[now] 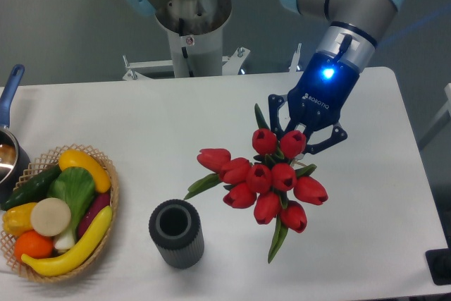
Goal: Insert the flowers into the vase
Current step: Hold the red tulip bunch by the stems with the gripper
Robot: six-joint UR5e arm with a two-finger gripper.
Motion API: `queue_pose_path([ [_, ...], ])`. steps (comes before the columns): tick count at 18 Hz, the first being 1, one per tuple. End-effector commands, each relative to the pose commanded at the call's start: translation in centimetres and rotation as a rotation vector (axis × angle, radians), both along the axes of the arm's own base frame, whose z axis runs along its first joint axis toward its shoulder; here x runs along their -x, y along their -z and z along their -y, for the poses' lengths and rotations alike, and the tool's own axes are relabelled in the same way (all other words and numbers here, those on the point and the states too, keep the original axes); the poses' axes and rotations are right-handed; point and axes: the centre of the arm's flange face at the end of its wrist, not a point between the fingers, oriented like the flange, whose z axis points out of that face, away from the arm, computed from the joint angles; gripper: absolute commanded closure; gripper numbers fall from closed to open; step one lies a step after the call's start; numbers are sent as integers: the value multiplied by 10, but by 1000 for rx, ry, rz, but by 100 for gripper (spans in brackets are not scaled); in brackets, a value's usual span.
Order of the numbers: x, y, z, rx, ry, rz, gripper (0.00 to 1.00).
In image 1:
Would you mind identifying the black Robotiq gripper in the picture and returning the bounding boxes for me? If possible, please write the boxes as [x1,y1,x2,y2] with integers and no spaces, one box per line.
[268,53,359,160]

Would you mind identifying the red tulip bouquet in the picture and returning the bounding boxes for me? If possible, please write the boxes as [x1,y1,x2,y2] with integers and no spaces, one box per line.
[185,106,328,262]

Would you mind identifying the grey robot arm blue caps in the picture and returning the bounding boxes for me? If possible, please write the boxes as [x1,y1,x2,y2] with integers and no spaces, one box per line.
[126,0,404,154]

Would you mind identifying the dark grey ribbed vase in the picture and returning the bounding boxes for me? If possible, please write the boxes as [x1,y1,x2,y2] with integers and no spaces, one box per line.
[148,199,204,269]

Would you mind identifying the black device at table edge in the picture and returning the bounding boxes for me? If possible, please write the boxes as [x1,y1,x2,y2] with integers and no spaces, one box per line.
[425,248,450,285]

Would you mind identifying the purple sweet potato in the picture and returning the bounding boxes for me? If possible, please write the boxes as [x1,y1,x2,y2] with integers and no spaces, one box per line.
[77,192,110,239]

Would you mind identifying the yellow squash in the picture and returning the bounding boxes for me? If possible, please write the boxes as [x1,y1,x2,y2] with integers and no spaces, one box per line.
[58,149,112,194]

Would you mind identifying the green bok choy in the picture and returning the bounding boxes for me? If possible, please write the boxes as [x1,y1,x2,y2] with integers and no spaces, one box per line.
[47,167,95,253]

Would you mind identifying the yellow banana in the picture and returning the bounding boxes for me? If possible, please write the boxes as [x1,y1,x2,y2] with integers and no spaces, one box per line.
[21,206,113,277]

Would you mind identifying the green cucumber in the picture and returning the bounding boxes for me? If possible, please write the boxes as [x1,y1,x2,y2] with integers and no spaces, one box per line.
[1,166,61,211]

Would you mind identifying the orange fruit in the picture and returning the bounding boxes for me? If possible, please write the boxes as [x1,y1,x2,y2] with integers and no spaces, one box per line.
[14,231,54,263]

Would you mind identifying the yellow bell pepper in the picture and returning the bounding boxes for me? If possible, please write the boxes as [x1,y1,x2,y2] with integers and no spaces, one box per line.
[2,202,37,237]

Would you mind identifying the white metal base frame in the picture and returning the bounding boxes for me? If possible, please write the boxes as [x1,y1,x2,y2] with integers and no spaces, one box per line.
[121,43,303,81]

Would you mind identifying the white frame at right edge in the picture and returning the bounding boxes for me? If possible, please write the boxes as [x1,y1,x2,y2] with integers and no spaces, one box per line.
[417,83,450,151]

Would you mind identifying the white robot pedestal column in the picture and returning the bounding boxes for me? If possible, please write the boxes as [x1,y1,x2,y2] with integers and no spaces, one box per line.
[156,0,232,75]

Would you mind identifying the blue handled saucepan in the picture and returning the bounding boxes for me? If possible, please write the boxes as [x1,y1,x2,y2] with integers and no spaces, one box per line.
[1,64,30,203]

